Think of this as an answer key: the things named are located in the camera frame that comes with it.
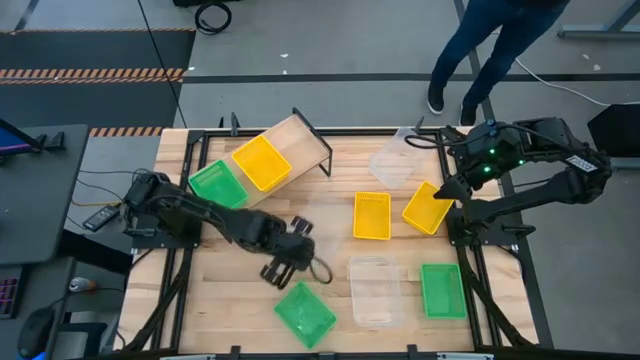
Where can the grey metal table leg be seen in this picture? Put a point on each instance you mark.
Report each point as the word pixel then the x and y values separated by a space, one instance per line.
pixel 595 34

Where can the wooden shelf with black frame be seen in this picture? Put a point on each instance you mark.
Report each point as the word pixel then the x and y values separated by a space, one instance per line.
pixel 300 145

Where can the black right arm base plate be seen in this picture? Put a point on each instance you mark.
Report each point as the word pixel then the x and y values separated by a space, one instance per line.
pixel 457 233

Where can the green plastic basket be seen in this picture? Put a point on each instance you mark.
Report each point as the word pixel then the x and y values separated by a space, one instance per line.
pixel 215 185
pixel 304 315
pixel 443 291

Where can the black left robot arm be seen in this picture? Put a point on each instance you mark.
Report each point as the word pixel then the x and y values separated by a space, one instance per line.
pixel 200 212

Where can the backlit keyboard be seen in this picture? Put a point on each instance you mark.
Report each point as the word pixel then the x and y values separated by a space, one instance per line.
pixel 7 297

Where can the black power adapter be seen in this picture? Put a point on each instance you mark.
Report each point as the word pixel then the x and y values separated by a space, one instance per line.
pixel 101 218

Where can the black cabinet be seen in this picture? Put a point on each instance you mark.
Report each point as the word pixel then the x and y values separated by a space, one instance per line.
pixel 617 130

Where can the black desk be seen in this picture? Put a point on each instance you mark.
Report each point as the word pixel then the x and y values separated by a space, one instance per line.
pixel 35 200

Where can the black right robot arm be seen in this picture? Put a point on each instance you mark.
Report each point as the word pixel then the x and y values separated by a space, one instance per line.
pixel 550 190

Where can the computer monitor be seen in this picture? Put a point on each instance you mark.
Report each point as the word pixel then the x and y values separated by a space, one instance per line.
pixel 12 145

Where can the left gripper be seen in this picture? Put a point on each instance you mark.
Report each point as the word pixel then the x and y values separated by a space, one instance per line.
pixel 295 247

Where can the silver drink can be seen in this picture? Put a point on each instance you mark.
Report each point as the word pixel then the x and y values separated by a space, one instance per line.
pixel 80 284

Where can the black aluminium table frame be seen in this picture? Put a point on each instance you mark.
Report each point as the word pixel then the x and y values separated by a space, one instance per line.
pixel 360 132

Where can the yellow plastic basket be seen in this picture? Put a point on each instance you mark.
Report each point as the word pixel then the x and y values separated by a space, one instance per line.
pixel 261 163
pixel 372 217
pixel 425 212

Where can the black computer mouse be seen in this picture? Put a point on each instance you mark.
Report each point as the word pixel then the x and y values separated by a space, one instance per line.
pixel 36 332

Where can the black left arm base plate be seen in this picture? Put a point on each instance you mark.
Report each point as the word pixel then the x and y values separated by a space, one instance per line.
pixel 150 241

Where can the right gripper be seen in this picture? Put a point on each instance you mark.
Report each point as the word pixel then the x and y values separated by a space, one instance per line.
pixel 480 170

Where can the person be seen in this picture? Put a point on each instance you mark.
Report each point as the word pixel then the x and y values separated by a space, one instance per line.
pixel 500 40

